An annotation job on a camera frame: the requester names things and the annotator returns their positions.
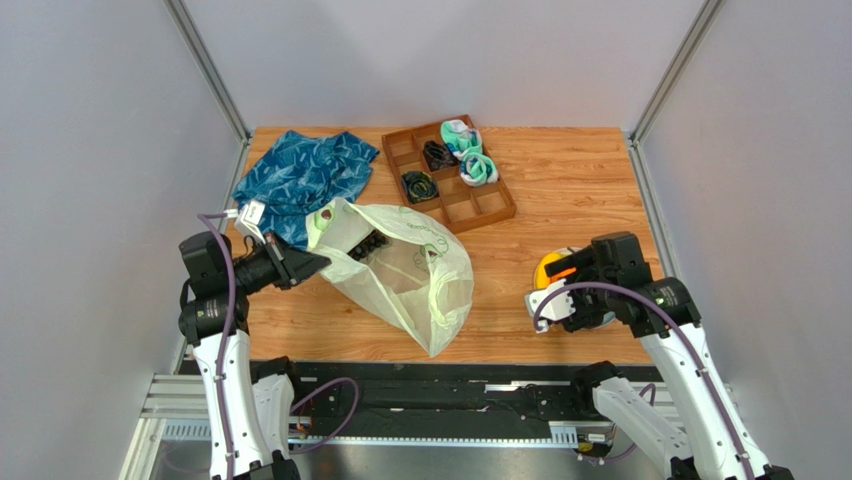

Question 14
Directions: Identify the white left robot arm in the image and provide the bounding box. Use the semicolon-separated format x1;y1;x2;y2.
178;232;331;479

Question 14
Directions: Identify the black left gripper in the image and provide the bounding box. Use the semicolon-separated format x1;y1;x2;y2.
223;230;329;296

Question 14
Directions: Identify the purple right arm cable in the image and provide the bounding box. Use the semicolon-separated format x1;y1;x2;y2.
532;282;757;480

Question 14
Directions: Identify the fake orange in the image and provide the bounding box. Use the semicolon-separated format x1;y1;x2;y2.
549;268;577;281

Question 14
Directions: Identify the teal white sock upper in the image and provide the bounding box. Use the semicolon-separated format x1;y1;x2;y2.
440;119;484;160

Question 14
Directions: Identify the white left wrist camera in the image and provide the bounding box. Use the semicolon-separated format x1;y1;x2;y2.
223;200;266;244

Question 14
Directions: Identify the translucent white plastic bag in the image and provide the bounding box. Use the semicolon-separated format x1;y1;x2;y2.
306;197;474;357

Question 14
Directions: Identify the black patterned rolled sock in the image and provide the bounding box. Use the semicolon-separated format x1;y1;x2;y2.
422;140;459;172

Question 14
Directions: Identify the teal white sock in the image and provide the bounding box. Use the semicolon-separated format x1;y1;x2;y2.
440;119;484;160
460;153;499;188

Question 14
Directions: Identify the right aluminium frame post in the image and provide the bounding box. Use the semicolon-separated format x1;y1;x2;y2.
630;0;726;145

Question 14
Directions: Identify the teal white sock lower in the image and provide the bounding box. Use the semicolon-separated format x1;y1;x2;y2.
460;153;499;188

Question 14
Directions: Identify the wooden compartment tray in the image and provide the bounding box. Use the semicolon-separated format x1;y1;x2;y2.
382;122;517;234

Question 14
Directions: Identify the fake yellow banana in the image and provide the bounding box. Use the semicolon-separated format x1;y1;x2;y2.
533;249;571;289

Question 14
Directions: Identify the dark green leaf rolled sock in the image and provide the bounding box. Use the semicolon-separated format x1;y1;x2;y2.
401;170;439;204

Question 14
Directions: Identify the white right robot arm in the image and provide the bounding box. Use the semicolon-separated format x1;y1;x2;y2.
525;232;793;479

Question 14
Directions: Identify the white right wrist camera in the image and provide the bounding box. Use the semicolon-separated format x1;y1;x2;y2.
524;279;576;333

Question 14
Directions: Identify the fake black grape bunch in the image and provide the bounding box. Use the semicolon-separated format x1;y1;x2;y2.
348;230;390;261

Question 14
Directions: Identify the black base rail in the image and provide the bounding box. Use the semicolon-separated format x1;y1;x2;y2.
249;357;608;440

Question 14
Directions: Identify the grey aluminium frame post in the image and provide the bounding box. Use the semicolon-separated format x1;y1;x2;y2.
164;0;252;144

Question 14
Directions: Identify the cream and blue plate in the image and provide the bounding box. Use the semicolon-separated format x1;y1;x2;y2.
524;246;616;333

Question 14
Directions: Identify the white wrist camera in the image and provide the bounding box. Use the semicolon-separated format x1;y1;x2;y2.
223;200;266;244
524;279;576;333

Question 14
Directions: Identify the blue shark print cloth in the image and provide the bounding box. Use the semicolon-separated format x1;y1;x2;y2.
231;130;379;248

